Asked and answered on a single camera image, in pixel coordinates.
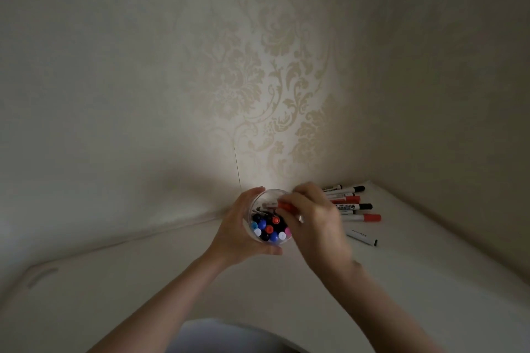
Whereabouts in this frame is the row of assorted markers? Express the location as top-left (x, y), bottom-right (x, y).
top-left (322, 184), bottom-right (383, 223)

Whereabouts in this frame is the person's right hand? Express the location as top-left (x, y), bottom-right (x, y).
top-left (275, 182), bottom-right (355, 279)

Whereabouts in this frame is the black cap white marker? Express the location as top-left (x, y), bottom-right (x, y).
top-left (346, 228), bottom-right (379, 248)

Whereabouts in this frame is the bundle of assorted markers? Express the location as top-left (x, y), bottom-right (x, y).
top-left (250, 204), bottom-right (293, 243)

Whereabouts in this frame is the person's right forearm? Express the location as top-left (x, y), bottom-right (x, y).
top-left (322, 259), bottom-right (446, 353)

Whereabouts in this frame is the person's left hand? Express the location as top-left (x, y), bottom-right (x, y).
top-left (205, 186), bottom-right (284, 269)

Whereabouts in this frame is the clear plastic jar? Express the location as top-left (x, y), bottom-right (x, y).
top-left (247, 188), bottom-right (295, 247)

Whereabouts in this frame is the red cap white marker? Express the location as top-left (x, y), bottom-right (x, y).
top-left (263, 201), bottom-right (299, 216)

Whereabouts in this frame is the person's pale shirt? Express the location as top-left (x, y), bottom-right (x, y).
top-left (165, 318), bottom-right (309, 353)

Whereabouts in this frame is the white table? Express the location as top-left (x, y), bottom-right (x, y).
top-left (0, 181), bottom-right (530, 353)

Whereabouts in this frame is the person's left forearm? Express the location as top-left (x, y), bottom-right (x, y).
top-left (87, 251), bottom-right (231, 353)

